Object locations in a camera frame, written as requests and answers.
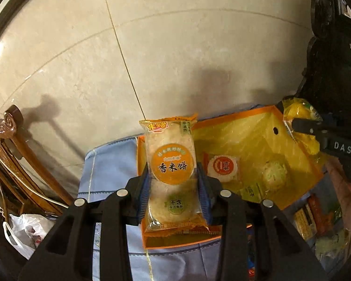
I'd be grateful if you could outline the red-brown snack packet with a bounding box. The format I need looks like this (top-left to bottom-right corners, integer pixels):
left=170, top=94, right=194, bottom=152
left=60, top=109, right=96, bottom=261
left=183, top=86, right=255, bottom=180
left=307, top=195, right=340, bottom=235

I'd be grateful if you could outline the small orange snack packet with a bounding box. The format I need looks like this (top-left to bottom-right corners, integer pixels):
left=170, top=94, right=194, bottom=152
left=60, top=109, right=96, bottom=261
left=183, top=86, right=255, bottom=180
left=294, top=208, right=318, bottom=241

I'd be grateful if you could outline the pale green snack packet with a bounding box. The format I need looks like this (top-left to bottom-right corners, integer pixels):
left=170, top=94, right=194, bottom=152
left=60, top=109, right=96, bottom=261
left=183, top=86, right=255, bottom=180
left=314, top=228, right=351, bottom=267

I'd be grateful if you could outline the dark carved wooden furniture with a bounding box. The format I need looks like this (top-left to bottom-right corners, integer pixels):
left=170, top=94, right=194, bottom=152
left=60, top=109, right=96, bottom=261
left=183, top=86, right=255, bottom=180
left=298, top=0, right=351, bottom=118

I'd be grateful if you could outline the white plastic bag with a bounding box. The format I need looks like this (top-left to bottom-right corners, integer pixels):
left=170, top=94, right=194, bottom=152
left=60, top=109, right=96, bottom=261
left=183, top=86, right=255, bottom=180
left=2, top=213, right=57, bottom=260

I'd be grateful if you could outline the orange cardboard box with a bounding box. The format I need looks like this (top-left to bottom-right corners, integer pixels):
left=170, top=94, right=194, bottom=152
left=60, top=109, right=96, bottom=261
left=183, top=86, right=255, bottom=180
left=136, top=105, right=324, bottom=250

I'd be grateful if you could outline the carved brown wooden chair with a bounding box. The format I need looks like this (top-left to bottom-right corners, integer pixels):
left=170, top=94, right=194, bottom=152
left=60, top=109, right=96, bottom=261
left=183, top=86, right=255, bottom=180
left=0, top=105, right=77, bottom=218

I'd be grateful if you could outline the plain yellow snack packet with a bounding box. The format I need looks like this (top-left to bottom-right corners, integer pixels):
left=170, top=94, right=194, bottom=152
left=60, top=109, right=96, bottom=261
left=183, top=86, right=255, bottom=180
left=282, top=97, right=329, bottom=156

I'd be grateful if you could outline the green white pastry packet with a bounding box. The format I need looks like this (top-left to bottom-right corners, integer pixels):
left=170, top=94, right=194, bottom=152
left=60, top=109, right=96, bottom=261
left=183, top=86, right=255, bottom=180
left=245, top=160, right=289, bottom=203

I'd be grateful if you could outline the orange rice cracker packet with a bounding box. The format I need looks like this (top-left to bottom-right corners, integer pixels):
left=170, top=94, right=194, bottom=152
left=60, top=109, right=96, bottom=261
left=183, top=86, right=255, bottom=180
left=139, top=112, right=220, bottom=238

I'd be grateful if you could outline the dark framed picture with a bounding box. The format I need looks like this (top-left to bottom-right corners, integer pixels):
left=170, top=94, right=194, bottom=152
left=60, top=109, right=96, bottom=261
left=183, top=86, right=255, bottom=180
left=0, top=0, right=57, bottom=43

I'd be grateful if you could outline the round white red pastry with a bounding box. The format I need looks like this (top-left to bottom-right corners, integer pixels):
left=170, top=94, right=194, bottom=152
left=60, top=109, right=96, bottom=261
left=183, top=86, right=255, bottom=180
left=203, top=152, right=242, bottom=184

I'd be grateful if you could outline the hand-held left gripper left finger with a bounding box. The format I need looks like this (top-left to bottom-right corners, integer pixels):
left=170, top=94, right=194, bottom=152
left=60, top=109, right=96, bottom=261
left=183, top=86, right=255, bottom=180
left=16, top=162, right=152, bottom=281

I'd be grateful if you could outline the white power cable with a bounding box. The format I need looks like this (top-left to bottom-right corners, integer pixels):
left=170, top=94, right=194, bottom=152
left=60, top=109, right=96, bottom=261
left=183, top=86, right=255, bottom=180
left=0, top=114, right=63, bottom=210

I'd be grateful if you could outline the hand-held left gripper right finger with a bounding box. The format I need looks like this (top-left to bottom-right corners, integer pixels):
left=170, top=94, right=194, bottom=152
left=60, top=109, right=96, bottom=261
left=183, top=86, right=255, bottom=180
left=194, top=164, right=329, bottom=281

